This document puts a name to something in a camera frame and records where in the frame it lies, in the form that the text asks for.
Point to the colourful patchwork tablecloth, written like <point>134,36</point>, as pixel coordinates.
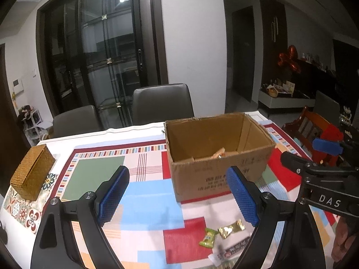
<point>145,201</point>

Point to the brown cardboard box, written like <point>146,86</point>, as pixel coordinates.
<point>202,179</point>

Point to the dark long snack bar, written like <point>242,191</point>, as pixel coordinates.
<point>232,250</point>

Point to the grey dining chair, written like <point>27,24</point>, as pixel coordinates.
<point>162,103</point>
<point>75,120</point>
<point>326,103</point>

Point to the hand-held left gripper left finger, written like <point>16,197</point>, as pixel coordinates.
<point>113,196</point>

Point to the floral patterned cloth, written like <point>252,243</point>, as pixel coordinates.
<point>22,215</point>

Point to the white shoe rack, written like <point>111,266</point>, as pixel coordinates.
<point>30,126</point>

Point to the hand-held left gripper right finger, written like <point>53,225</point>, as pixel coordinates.
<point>242,196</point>

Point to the white flower ornament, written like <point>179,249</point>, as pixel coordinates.
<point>345,115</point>

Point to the white low sideboard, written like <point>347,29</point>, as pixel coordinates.
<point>280,102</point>

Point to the dark low cabinet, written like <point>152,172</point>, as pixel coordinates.
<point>322,75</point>

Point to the green candy packet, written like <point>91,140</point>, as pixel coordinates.
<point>209,238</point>

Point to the red garment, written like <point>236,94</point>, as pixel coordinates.
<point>332,133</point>

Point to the woven straw lidded box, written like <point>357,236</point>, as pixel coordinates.
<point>30,173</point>

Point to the beige biscuit packet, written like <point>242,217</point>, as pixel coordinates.
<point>221,152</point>

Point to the white wall intercom panel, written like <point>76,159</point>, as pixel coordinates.
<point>18,85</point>

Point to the brown wooden chair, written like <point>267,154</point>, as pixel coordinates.
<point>308,123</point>

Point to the person's right hand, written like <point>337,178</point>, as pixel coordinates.
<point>340,243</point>

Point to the gold candy packet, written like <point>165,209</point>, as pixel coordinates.
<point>231,228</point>

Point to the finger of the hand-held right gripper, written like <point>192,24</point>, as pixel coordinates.
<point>291,161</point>
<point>326,145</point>

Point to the dark framed glass sliding door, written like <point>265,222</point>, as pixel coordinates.
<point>112,47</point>

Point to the red foil balloons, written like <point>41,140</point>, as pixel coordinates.
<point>293,53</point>

